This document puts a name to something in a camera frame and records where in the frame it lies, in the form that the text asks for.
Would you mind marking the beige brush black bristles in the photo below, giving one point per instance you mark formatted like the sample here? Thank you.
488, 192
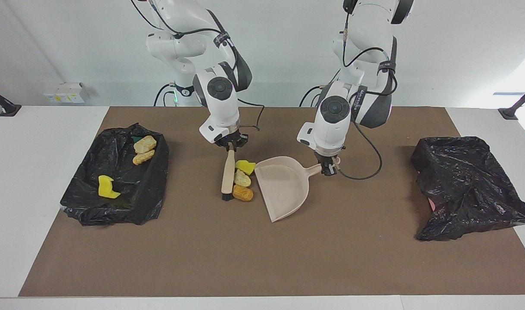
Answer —
228, 172

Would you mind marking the brown table mat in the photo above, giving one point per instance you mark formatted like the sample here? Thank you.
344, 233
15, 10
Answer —
262, 267

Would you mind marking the white wall outlet boxes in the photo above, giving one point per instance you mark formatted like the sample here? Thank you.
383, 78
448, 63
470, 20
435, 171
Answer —
64, 95

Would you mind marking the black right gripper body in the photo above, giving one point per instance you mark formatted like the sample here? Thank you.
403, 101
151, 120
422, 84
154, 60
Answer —
234, 140

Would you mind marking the thick yellow sponge chunk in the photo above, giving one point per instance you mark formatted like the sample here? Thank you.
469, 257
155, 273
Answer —
245, 167

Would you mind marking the crumpled black trash bag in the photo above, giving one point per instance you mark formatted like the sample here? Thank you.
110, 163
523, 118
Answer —
460, 189

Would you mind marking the brown bread roll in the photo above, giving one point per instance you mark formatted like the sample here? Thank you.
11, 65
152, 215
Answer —
243, 194

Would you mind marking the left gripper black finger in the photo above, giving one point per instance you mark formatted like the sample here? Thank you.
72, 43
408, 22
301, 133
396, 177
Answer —
333, 170
325, 167

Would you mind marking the pale beige rock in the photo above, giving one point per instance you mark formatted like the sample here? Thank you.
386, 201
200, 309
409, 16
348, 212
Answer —
242, 179

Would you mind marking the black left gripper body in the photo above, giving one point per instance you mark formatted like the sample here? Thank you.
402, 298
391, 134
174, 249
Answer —
330, 154

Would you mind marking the striped orange croissant piece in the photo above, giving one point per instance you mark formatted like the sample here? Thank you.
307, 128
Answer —
143, 157

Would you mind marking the open black bag lined bin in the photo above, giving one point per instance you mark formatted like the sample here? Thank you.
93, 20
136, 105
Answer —
150, 198

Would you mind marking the beige plastic dustpan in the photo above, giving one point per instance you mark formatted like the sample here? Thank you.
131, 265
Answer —
284, 185

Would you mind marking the notched yellow sponge piece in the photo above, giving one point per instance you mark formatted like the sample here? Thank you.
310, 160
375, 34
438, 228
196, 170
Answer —
107, 188

